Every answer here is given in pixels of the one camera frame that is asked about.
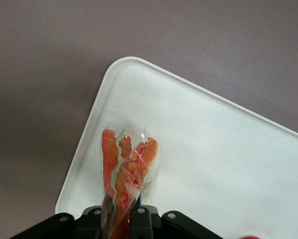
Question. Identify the plastic-wrapped triangle sandwich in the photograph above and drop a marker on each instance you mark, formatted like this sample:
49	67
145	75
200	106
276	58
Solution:
119	169

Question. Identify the small red object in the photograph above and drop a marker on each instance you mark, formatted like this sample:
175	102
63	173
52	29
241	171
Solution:
252	237

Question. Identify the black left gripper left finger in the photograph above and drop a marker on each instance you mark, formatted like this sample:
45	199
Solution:
87	224

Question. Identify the white rectangular plastic tray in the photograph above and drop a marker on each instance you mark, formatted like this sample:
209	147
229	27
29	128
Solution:
201	149

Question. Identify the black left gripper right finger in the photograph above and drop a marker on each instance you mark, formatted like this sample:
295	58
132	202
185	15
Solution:
143	222

